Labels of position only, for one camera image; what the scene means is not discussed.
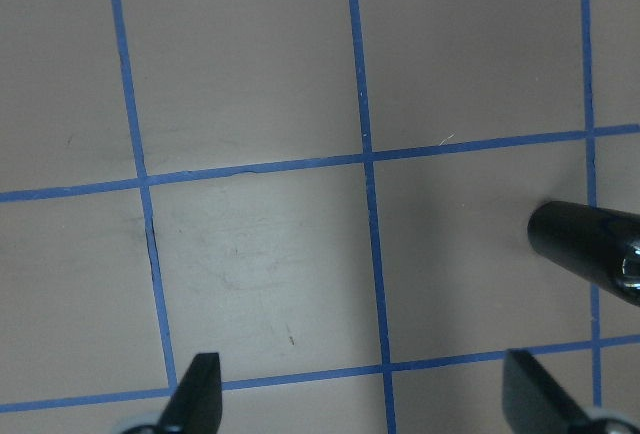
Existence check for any brown paper table mat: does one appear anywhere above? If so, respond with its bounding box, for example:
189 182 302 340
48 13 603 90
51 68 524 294
1 0 639 433

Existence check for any free black wine bottle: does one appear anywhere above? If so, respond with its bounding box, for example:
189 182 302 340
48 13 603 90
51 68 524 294
527 201 639 306

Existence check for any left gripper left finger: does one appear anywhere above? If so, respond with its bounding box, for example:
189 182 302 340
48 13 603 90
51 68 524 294
154 353 223 434

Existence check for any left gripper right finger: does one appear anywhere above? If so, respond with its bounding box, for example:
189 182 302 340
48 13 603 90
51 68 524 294
502 350 593 434

